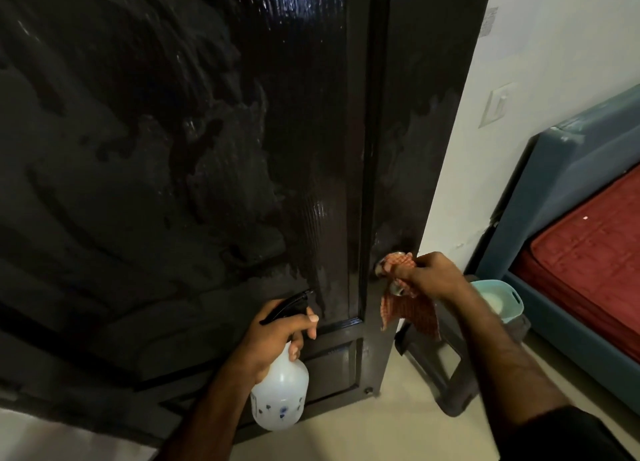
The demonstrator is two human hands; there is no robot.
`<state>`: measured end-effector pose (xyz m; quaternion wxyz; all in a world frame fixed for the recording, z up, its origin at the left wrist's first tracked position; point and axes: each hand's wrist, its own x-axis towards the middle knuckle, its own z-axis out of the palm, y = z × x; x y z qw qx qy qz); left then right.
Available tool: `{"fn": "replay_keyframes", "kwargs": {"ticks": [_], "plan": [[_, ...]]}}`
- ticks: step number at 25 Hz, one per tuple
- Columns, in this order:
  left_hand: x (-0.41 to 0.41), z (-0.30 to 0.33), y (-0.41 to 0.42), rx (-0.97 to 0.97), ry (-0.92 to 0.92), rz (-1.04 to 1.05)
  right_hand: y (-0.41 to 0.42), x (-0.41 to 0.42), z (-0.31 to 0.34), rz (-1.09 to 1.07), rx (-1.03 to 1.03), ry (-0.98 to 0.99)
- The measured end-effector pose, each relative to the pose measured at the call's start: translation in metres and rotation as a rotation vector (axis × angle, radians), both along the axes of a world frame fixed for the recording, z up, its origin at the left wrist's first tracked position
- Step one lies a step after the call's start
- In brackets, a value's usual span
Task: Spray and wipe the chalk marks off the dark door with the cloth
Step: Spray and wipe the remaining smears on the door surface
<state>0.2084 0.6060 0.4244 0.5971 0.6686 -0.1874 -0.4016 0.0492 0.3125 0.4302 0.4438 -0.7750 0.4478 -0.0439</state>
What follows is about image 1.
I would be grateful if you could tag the blue bed frame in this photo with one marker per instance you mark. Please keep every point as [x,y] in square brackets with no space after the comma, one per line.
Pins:
[560,190]

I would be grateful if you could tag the person's right forearm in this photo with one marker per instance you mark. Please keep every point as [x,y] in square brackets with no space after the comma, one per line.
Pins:
[505,360]

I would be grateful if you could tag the person's left hand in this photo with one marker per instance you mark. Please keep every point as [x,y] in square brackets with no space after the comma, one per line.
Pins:
[265,340]

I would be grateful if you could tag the printed wall notice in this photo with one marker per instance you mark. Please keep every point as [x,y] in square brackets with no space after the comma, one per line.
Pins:
[500,20]

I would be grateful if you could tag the person's left forearm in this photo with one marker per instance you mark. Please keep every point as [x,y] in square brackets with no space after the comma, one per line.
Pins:
[200,415]

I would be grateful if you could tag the person's right hand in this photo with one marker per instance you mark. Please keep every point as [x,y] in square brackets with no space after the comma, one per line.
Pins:
[435,275]

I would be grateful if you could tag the orange checked cloth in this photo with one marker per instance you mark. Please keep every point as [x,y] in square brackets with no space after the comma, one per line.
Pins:
[415,315]

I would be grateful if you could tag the light green tray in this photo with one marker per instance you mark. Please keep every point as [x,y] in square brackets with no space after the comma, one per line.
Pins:
[505,300]

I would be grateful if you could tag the white single wall switch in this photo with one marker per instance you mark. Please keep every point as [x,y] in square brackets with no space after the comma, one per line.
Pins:
[497,104]

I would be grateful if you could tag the white spray bottle black trigger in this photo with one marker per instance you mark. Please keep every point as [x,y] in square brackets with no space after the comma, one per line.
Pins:
[280,395]

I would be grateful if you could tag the red quilted mattress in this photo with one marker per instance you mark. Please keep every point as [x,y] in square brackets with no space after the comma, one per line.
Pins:
[585,265]

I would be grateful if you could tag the dark plastic stool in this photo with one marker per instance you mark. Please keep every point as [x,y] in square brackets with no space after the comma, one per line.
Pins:
[440,370]

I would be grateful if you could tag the black right sleeve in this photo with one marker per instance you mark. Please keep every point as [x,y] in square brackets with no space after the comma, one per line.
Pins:
[555,435]

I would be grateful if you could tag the black wooden door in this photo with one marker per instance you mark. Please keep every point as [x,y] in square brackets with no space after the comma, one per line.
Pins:
[200,125]

